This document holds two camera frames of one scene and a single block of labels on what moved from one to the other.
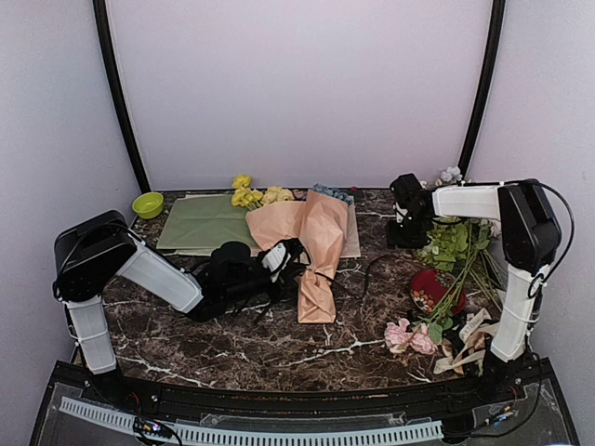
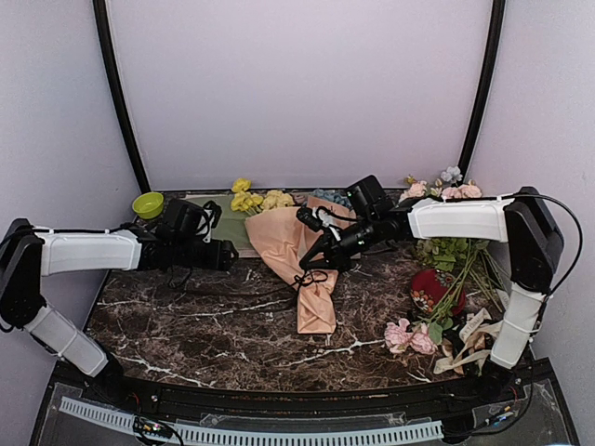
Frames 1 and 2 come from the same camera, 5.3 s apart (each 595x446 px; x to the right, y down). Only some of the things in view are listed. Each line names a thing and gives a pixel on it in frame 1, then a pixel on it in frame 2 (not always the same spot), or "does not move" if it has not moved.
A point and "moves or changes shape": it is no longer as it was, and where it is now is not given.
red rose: (428, 287) does not move
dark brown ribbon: (337, 286) moves or changes shape
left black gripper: (285, 274) -> (220, 259)
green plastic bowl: (149, 204) does not move
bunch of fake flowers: (458, 245) does not move
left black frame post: (99, 8) does not move
